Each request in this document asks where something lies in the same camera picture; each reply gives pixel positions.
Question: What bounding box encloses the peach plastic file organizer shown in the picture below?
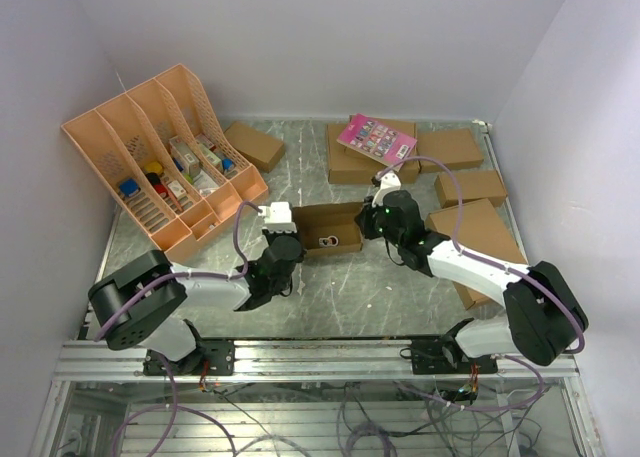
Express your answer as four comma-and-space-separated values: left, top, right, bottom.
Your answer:
61, 64, 269, 262

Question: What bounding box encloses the small brown box by organizer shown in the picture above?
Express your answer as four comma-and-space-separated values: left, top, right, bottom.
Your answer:
224, 121, 285, 173

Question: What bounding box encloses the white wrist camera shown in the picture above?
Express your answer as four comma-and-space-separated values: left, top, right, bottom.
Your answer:
372, 171, 401, 207
259, 201, 297, 233

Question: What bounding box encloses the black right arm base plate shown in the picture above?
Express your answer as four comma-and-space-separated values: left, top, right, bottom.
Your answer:
400, 336, 498, 376

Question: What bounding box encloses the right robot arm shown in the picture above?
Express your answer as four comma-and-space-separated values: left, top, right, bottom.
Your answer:
355, 190, 589, 373

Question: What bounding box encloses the small printed carton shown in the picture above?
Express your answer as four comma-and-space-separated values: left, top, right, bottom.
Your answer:
169, 136, 201, 179

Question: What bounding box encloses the cartoon boy eraser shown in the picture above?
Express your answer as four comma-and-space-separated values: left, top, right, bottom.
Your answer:
319, 236, 339, 247

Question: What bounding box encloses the yellow toy block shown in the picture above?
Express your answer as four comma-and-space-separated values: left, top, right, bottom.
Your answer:
144, 161, 164, 176

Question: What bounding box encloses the blue toy block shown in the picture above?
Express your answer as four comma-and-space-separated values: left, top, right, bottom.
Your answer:
118, 178, 140, 199

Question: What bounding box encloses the red toy block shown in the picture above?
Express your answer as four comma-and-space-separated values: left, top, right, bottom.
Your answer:
151, 182, 169, 199

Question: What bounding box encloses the big brown box front right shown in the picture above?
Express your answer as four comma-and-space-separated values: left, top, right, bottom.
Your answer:
424, 198, 529, 311

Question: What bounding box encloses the pink children's book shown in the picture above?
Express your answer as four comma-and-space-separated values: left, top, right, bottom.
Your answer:
336, 114, 417, 166

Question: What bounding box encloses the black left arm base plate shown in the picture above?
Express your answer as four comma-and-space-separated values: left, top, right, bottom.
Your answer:
168, 339, 235, 376

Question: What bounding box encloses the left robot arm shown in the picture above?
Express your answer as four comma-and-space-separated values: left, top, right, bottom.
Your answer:
88, 232, 305, 376

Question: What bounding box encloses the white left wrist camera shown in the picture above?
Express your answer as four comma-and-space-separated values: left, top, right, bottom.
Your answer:
259, 201, 297, 233

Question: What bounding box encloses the small brown box right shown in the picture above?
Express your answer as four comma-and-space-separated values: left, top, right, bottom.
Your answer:
434, 170, 508, 208

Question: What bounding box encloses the brown box back right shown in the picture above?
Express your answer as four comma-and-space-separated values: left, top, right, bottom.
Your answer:
417, 128, 484, 170

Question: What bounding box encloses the large brown box under book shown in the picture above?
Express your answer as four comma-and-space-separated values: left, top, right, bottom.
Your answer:
325, 117, 420, 185

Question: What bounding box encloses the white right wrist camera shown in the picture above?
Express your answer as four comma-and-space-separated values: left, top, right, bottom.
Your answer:
372, 171, 401, 207

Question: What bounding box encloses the aluminium mounting rail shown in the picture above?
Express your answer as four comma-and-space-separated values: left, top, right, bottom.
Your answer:
52, 336, 576, 382

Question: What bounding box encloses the cardboard box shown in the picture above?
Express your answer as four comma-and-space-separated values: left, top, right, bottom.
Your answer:
292, 202, 363, 259

